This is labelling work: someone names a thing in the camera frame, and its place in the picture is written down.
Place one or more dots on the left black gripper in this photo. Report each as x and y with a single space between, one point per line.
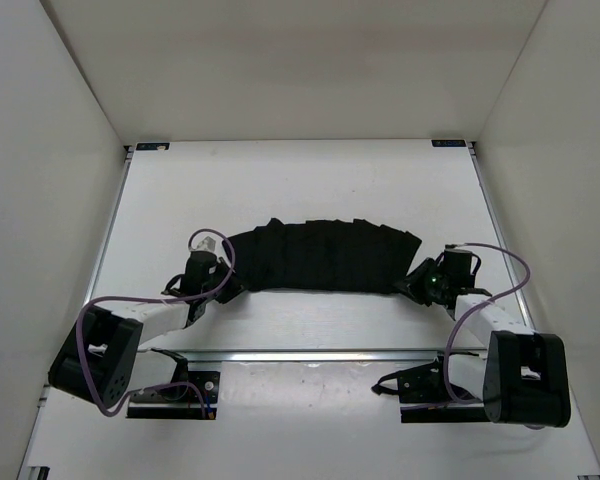
235 288

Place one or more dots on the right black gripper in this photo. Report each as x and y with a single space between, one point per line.
410 285

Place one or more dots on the black pleated skirt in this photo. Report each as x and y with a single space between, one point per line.
322 255

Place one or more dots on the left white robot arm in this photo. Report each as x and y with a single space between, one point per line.
122 325

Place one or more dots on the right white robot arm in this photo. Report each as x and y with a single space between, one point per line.
493 368

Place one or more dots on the right corner label sticker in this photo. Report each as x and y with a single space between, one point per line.
448 143

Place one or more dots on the corner label sticker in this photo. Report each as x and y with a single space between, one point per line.
448 143
152 146

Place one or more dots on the left corner label sticker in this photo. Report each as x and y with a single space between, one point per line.
152 146

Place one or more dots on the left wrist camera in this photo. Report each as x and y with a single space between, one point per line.
207 244

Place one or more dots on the aluminium front rail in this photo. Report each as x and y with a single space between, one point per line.
305 356

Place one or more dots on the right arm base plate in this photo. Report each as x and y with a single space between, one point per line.
423 397

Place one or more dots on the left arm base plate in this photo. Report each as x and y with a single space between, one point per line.
181 402

